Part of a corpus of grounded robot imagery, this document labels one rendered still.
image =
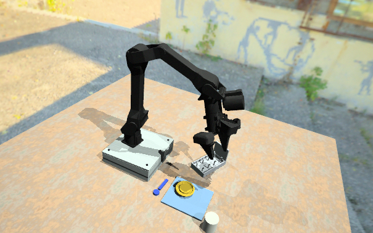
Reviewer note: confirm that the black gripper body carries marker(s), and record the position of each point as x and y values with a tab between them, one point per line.
208	138

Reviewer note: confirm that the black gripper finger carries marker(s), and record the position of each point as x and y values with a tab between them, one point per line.
224	139
208	149

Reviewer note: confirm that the yellow round plate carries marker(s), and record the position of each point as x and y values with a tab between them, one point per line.
185	188

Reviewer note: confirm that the dark grey cylinder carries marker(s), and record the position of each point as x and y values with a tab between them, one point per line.
210	222

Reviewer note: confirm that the light blue square mat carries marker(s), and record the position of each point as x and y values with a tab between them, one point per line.
194	205

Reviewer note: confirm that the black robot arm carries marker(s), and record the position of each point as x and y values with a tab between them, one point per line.
205	82

